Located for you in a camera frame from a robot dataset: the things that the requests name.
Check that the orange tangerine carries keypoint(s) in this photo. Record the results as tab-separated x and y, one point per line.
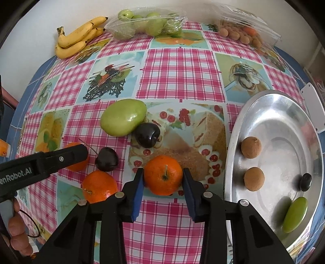
162	180
250	31
99	185
78	168

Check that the large green jujube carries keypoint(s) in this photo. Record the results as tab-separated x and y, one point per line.
121	118
294	215

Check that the person's left hand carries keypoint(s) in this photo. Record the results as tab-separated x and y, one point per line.
16	226

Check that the pile of longans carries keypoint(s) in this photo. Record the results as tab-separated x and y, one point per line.
236	35

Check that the clear plastic lidded box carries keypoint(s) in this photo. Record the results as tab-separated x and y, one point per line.
243	15

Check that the dark cherry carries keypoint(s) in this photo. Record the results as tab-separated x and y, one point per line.
146	135
106	159
306	182

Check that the yellow banana bunch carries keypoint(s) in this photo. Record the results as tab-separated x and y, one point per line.
73	42

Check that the bag of green apples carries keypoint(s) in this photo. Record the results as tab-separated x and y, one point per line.
121	31

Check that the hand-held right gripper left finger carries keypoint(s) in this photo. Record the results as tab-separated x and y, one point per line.
138	193

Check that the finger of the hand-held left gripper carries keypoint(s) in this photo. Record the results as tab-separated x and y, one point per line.
68	157

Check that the white power adapter box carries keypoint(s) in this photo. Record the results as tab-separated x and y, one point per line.
314	104

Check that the pink plaid printed tablecloth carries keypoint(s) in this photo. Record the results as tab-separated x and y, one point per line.
172	68

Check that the orange packet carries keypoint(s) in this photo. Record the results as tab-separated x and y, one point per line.
3	148

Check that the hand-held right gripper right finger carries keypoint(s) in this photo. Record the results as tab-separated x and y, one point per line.
189	193

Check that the round steel basin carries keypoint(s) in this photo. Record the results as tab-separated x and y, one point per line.
279	157

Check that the round brown longan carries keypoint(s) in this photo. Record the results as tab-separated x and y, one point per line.
254	179
250	147

